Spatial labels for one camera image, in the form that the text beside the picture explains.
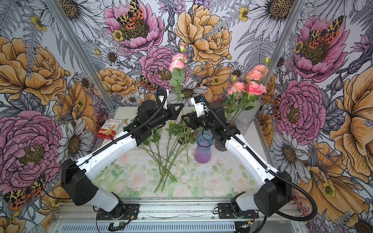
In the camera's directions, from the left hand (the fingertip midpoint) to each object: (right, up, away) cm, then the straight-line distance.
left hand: (183, 108), depth 72 cm
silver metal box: (+36, -4, +21) cm, 42 cm away
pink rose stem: (+28, +5, +5) cm, 29 cm away
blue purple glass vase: (+11, -17, +11) cm, 23 cm away
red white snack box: (-54, -12, +31) cm, 63 cm away
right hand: (0, -6, +1) cm, 6 cm away
